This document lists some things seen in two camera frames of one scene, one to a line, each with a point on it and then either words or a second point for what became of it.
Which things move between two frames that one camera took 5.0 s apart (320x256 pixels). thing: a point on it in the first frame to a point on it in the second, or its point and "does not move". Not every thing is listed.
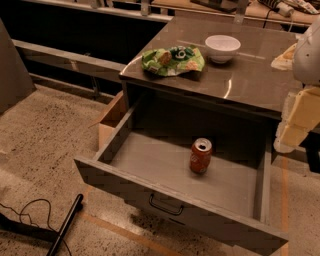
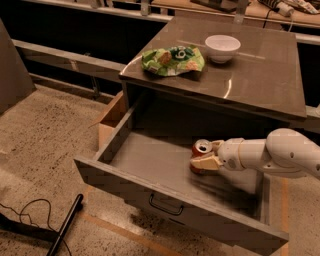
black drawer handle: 163,208 does not move
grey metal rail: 93,66 does not move
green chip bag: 173,60 does not move
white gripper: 308,56 to 229,154
